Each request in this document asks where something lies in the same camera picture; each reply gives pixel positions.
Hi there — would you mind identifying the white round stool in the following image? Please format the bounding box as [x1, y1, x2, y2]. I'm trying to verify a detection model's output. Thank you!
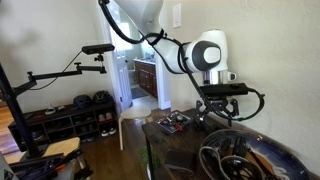
[118, 105, 153, 152]

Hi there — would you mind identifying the square blue white tray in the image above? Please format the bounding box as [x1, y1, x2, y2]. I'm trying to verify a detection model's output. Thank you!
[155, 110, 195, 135]

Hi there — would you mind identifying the orange handled tool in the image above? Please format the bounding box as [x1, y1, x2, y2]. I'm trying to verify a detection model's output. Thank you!
[173, 122, 185, 132]

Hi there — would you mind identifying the black folded tripod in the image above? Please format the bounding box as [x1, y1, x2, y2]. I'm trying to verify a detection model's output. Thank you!
[8, 149, 95, 180]

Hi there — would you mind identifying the dark grey bath mat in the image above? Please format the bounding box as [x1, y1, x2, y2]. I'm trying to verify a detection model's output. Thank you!
[130, 86, 148, 100]

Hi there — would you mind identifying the black camera stand pole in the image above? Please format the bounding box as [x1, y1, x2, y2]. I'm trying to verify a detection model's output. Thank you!
[0, 63, 46, 159]

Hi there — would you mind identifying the brown bathroom cabinet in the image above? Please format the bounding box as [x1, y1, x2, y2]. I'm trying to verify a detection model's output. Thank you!
[134, 59, 159, 98]

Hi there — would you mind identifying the black bar camera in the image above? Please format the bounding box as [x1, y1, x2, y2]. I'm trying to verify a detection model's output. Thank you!
[81, 43, 116, 56]

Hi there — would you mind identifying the dark wooden shoe rack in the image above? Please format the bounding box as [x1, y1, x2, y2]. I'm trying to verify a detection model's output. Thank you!
[8, 100, 120, 153]

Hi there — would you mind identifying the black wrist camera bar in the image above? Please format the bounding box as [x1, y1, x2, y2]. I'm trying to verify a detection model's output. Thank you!
[199, 83, 250, 98]

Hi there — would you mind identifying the small white rack item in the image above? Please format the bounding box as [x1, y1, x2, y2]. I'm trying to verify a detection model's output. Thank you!
[44, 103, 57, 116]

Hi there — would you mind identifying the black cylindrical flashlight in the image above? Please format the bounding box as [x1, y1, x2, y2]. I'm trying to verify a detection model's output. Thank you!
[195, 114, 216, 134]

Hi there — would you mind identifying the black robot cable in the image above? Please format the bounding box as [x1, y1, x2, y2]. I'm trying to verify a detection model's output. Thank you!
[98, 0, 267, 122]

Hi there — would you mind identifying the dark wooden console table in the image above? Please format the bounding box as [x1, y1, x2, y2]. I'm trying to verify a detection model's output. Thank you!
[141, 107, 320, 180]

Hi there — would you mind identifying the blue bowl orange centre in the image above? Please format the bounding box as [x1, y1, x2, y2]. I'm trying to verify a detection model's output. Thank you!
[198, 128, 312, 180]

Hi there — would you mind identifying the green artificial fern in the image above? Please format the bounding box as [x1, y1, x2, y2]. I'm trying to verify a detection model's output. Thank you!
[137, 145, 163, 169]

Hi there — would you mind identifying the white door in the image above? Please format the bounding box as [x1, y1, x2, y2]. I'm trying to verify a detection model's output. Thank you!
[109, 0, 135, 114]

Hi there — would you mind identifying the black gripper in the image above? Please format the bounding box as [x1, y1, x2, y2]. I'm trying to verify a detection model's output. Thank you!
[194, 95, 242, 130]

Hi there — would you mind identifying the light wooden stool seat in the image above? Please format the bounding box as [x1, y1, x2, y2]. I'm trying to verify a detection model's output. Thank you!
[4, 137, 81, 164]

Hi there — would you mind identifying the white light switch plate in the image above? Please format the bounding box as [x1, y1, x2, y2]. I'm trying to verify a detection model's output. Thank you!
[172, 2, 183, 30]

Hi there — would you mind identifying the black bicycle helmet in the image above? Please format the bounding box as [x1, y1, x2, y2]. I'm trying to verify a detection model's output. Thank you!
[92, 89, 113, 105]
[72, 94, 93, 110]

